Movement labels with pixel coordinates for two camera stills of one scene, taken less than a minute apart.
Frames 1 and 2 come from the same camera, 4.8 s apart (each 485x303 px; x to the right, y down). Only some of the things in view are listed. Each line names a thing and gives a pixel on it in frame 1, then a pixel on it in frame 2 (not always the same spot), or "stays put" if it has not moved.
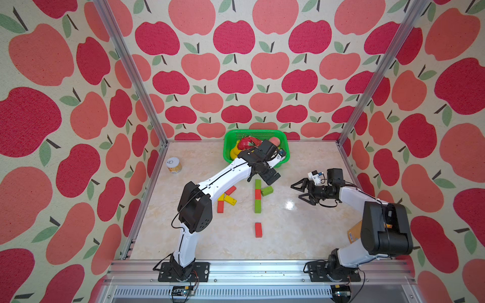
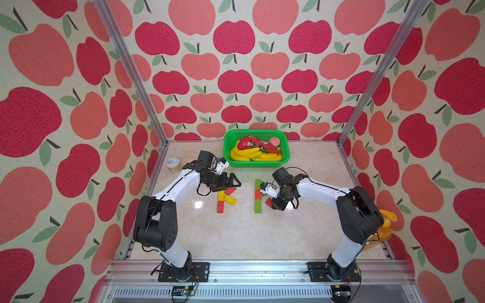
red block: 230,190 stays put
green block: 257,206 stays put
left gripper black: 268,176 to 223,184
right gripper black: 305,183 to 276,204
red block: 258,230 to 269,202
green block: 258,184 stays put
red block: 220,206 stays put
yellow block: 230,200 stays put
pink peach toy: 275,141 stays put
